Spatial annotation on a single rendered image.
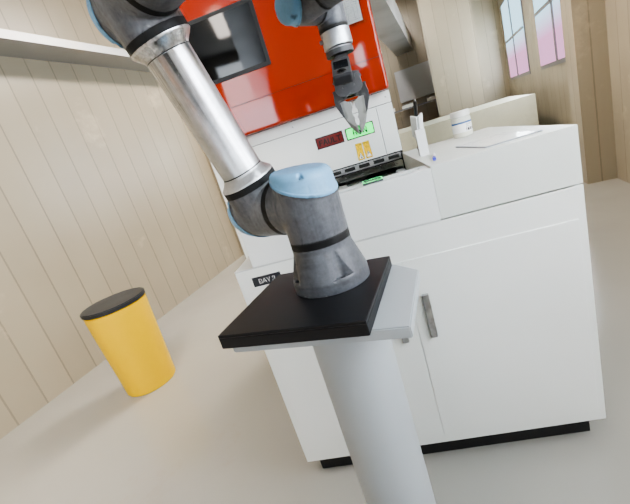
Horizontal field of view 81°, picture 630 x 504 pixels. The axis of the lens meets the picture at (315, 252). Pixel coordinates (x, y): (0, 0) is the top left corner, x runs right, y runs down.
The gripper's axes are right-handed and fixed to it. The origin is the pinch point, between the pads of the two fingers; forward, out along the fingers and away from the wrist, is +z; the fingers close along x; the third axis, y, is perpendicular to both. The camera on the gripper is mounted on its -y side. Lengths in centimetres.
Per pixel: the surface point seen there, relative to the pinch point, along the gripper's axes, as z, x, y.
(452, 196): 23.5, -18.8, -4.0
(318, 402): 79, 35, -4
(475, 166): 17.5, -25.7, -4.0
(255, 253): 24.6, 37.7, -4.1
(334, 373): 42, 17, -43
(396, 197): 19.8, -4.9, -4.1
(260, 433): 111, 74, 23
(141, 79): -114, 202, 299
